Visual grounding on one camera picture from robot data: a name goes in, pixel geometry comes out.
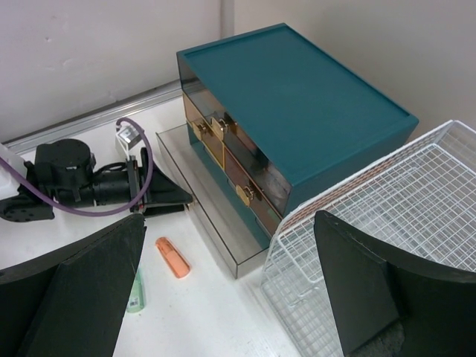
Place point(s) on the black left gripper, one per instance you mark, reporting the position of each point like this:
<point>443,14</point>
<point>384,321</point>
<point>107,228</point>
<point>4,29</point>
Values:
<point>65,172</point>

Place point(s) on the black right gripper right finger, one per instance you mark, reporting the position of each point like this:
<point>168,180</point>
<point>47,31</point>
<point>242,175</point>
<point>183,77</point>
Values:
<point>388,302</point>

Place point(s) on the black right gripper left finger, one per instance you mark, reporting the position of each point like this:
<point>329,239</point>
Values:
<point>71,301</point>

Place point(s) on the orange transparent stapler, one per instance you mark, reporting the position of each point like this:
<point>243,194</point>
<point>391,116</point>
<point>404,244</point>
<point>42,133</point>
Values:
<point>173,258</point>

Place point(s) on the teal drawer cabinet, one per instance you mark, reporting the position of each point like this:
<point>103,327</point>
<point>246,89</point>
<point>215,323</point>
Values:
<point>271,121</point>

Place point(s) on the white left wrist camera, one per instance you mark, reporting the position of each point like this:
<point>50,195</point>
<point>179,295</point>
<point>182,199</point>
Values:
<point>126,138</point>

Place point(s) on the white wire desk organizer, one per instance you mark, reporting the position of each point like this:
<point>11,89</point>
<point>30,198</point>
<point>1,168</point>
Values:
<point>420,198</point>

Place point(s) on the aluminium rail frame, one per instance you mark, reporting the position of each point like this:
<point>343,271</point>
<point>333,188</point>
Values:
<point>98,117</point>

